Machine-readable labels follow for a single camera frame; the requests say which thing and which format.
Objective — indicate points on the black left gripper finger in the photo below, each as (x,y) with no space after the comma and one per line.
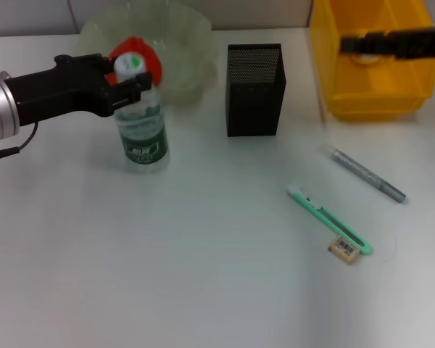
(130,92)
(108,64)

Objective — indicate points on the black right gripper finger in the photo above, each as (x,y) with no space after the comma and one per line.
(366,38)
(366,49)

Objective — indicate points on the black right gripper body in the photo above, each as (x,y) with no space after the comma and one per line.
(420,41)

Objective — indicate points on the black mesh pen holder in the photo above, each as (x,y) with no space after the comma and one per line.
(255,94)

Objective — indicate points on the pale green glass fruit plate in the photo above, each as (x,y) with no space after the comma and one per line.
(188,47)

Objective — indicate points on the white paper ball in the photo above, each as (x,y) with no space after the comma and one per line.
(366,60)

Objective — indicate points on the grey marker pen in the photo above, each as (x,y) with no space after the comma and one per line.
(362,172)

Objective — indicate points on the clear green-label water bottle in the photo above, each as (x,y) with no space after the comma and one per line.
(143,137)

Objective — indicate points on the beige eraser with barcode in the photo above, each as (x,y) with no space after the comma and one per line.
(343,250)

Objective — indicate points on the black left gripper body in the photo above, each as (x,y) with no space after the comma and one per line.
(58,92)

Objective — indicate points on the green utility knife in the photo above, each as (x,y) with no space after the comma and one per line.
(330,217)

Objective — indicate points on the red fuzzy ball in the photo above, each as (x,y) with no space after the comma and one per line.
(152,61)

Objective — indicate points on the yellow plastic bin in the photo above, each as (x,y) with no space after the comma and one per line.
(380,87)

